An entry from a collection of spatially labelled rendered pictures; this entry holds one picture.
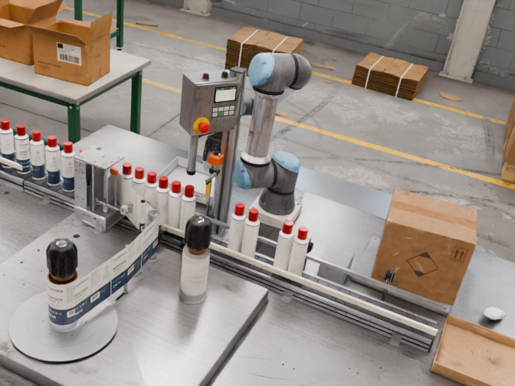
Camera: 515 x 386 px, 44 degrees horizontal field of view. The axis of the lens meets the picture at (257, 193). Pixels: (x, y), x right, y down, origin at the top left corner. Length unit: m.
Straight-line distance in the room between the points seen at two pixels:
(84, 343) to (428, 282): 1.17
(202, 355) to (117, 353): 0.24
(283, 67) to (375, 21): 5.26
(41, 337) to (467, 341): 1.35
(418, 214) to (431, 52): 5.27
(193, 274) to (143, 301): 0.19
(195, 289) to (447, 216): 0.92
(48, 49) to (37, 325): 2.16
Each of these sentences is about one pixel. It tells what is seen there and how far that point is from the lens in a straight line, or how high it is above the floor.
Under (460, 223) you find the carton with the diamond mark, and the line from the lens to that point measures 2.31.
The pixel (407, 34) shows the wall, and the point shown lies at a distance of 7.44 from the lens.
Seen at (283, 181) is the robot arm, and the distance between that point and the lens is 2.48.
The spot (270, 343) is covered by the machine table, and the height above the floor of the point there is 0.83.
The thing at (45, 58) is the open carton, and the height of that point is 0.89.
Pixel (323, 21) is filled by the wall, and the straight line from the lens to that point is 7.64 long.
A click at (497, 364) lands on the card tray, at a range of 2.24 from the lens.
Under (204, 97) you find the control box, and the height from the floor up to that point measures 1.42.
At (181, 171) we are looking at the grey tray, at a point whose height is 0.85.
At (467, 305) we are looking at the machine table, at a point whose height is 0.83.
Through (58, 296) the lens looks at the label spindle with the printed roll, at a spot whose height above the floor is 1.03.
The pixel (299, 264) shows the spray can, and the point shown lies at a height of 0.95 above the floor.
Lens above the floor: 2.25
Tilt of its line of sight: 31 degrees down
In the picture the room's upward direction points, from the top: 9 degrees clockwise
